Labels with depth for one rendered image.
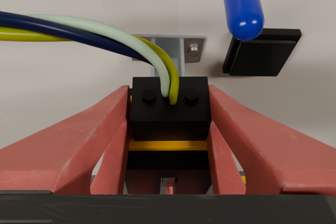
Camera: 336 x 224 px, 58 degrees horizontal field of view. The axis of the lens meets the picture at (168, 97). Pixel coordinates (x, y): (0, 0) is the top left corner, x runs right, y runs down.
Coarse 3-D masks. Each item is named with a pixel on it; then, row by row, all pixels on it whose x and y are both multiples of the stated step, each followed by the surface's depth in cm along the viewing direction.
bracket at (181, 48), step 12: (144, 36) 18; (156, 36) 18; (168, 36) 19; (180, 36) 19; (192, 36) 19; (168, 48) 19; (180, 48) 18; (192, 48) 19; (132, 60) 20; (180, 60) 18; (192, 60) 20; (156, 72) 19; (180, 72) 18
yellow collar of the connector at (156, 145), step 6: (132, 138) 13; (132, 144) 13; (138, 144) 13; (144, 144) 13; (150, 144) 13; (156, 144) 13; (162, 144) 13; (168, 144) 13; (174, 144) 13; (180, 144) 13; (186, 144) 13; (192, 144) 13; (198, 144) 13; (204, 144) 13; (132, 150) 13; (138, 150) 13; (144, 150) 13; (150, 150) 13; (156, 150) 13; (162, 150) 13; (168, 150) 13
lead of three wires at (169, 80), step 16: (0, 16) 6; (16, 16) 7; (32, 16) 7; (48, 16) 7; (64, 16) 7; (0, 32) 7; (16, 32) 7; (32, 32) 7; (48, 32) 7; (64, 32) 7; (80, 32) 7; (96, 32) 8; (112, 32) 8; (112, 48) 8; (128, 48) 8; (144, 48) 8; (160, 48) 9; (160, 64) 9; (160, 80) 10; (176, 80) 10; (176, 96) 11
